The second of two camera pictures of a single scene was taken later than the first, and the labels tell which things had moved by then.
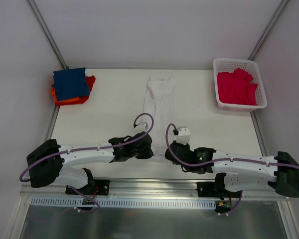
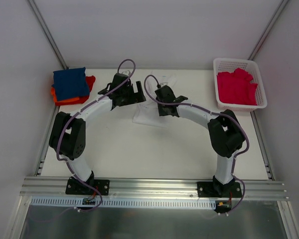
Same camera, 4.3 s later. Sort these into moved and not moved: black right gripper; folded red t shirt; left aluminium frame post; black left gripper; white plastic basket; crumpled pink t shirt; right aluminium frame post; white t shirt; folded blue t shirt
Moved: white t shirt; black left gripper; black right gripper
Not moved: right aluminium frame post; folded red t shirt; left aluminium frame post; crumpled pink t shirt; white plastic basket; folded blue t shirt
